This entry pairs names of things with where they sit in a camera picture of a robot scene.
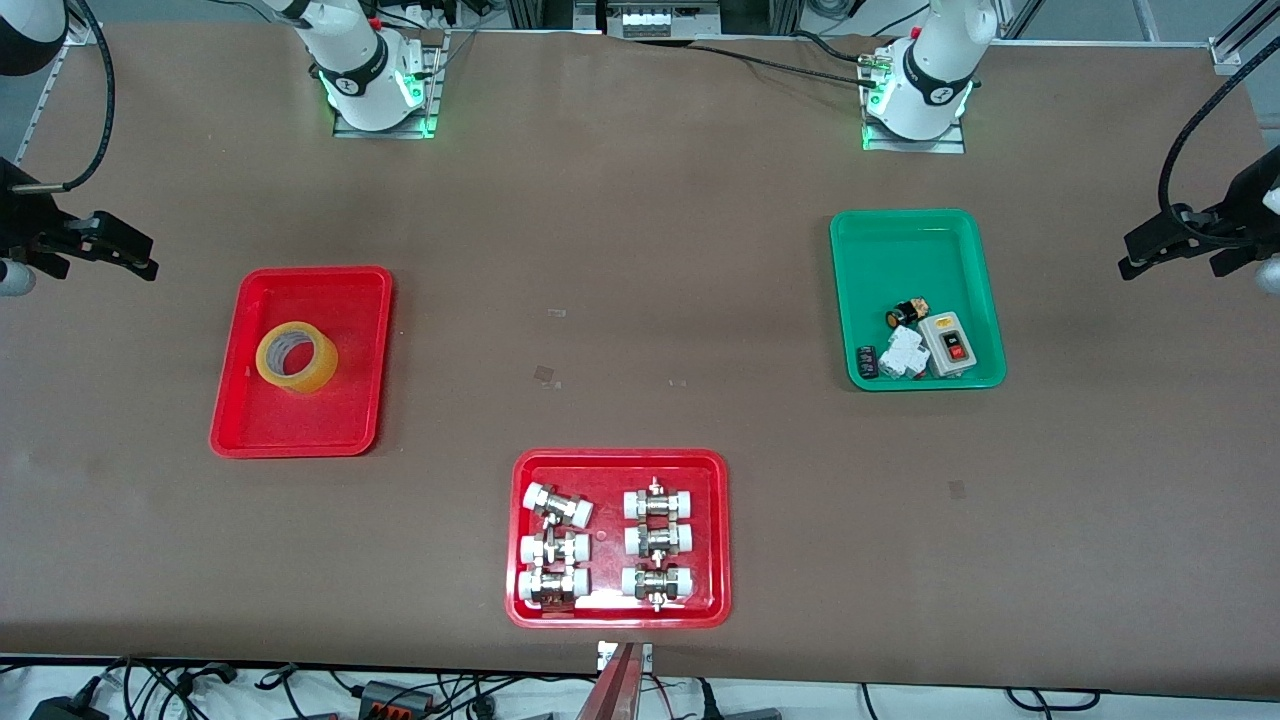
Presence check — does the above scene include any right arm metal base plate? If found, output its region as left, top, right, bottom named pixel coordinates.
left=333, top=30, right=442, bottom=140

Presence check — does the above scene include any grey switch box red button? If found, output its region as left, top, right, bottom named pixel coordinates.
left=919, top=312, right=977, bottom=379

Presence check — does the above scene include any white terminal block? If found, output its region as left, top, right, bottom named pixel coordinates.
left=620, top=7, right=697, bottom=40

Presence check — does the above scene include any white circuit breaker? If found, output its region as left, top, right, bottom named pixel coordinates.
left=878, top=326, right=929, bottom=380

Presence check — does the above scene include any black cable across table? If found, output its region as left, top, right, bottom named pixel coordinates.
left=690, top=30, right=887, bottom=91

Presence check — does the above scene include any red tray with fittings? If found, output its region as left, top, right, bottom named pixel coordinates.
left=505, top=448, right=733, bottom=630

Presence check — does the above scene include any empty red plastic tray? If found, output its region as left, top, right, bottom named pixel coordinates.
left=209, top=265, right=394, bottom=460

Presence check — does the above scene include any green plastic tray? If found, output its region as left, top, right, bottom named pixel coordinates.
left=830, top=208, right=1007, bottom=391

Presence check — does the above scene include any yellow packing tape roll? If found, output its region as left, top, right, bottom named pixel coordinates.
left=255, top=321, right=340, bottom=395

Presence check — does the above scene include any red camera stand pole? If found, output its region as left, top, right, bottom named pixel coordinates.
left=574, top=642, right=646, bottom=720

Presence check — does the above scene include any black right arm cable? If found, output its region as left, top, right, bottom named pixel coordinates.
left=38, top=0, right=117, bottom=191

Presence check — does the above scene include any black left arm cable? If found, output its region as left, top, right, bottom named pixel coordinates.
left=1158, top=62, right=1280, bottom=217

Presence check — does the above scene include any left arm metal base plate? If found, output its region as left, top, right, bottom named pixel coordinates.
left=862, top=100, right=967, bottom=155

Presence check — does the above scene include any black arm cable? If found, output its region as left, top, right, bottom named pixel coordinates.
left=1158, top=62, right=1280, bottom=217
left=38, top=0, right=117, bottom=191

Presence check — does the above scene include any white-capped metal pipe fitting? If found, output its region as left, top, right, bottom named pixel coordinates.
left=623, top=477, right=696, bottom=522
left=517, top=566, right=592, bottom=610
left=621, top=564, right=696, bottom=612
left=523, top=482, right=595, bottom=530
left=624, top=521, right=695, bottom=559
left=519, top=530, right=592, bottom=568

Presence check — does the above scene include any metal stand clamp bracket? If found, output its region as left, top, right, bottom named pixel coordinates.
left=596, top=640, right=654, bottom=672

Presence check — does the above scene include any black power adapter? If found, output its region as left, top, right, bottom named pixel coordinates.
left=28, top=693, right=111, bottom=720

